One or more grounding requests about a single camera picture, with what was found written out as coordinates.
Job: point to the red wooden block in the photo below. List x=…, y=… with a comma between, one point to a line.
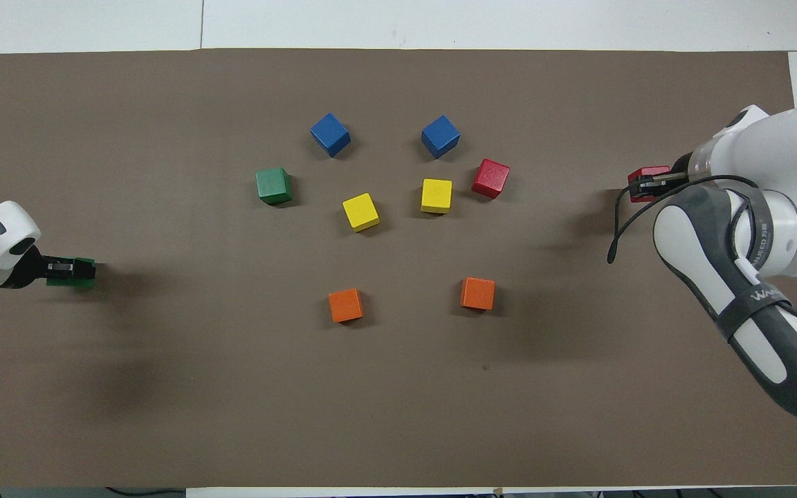
x=640, y=171
x=490, y=178

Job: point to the green wooden block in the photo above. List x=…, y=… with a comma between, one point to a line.
x=87, y=271
x=274, y=185

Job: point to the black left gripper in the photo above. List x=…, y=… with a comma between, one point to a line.
x=25, y=270

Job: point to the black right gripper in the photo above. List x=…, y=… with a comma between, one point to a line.
x=682, y=166

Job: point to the blue wooden block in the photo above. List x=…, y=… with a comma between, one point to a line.
x=440, y=136
x=330, y=134

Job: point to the brown paper mat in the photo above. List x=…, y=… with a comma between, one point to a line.
x=232, y=387

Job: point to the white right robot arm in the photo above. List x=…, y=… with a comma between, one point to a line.
x=758, y=152

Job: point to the orange wooden block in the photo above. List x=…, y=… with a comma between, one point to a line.
x=346, y=305
x=477, y=292

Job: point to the yellow wooden block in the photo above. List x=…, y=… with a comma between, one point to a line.
x=436, y=195
x=360, y=211

